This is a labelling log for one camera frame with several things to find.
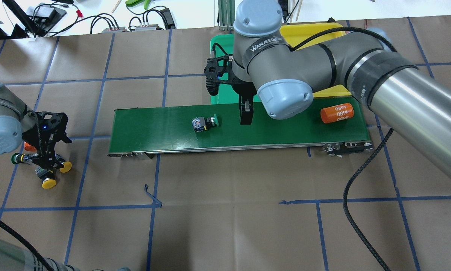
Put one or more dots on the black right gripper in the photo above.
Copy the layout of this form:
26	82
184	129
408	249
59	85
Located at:
242	91

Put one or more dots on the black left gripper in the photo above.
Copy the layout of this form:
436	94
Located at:
38	153

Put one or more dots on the yellow push button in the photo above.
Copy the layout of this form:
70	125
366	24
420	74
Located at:
64	166
47	177

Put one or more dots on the green mushroom push button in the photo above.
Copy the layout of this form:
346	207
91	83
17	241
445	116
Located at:
200	124

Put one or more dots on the orange cylinder marked 4680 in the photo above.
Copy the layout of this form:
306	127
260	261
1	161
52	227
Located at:
29	148

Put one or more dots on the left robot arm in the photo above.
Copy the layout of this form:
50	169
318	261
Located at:
12	120

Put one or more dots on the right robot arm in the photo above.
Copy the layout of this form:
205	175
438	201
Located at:
263	63

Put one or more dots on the yellow plastic tray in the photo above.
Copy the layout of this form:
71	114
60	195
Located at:
295	34

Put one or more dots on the green conveyor belt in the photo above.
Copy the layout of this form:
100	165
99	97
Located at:
144	132

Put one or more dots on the black power adapter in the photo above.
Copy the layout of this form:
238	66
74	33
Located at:
169	20

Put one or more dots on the aluminium frame post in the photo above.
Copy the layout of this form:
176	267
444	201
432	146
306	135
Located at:
226	15

